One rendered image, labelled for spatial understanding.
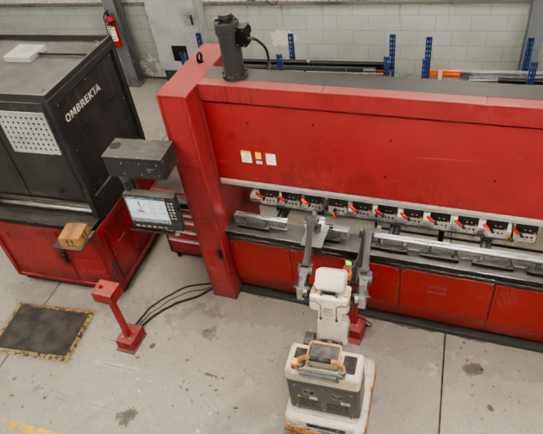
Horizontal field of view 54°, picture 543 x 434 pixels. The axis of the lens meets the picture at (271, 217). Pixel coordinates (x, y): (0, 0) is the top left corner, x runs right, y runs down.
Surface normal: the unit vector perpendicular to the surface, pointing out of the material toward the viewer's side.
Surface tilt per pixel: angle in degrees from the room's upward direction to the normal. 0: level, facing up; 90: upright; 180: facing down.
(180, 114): 90
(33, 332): 0
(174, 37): 90
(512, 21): 90
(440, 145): 90
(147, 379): 0
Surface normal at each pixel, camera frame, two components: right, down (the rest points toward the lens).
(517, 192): -0.33, 0.66
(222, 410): -0.11, -0.73
